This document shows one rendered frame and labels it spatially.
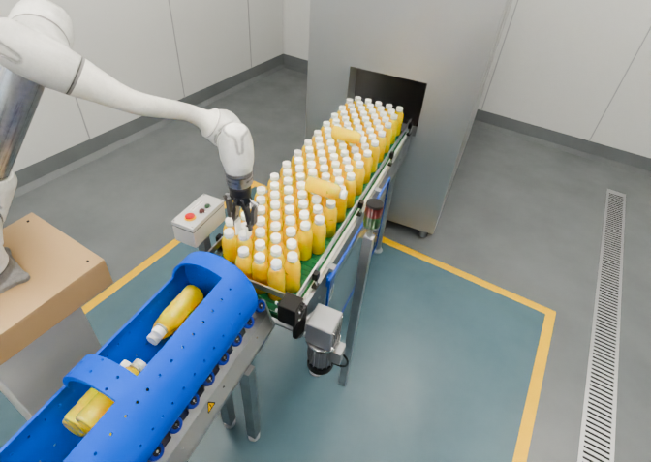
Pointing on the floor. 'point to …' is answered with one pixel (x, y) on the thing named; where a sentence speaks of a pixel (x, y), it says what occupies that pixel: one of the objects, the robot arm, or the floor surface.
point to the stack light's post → (356, 302)
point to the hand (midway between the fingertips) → (243, 228)
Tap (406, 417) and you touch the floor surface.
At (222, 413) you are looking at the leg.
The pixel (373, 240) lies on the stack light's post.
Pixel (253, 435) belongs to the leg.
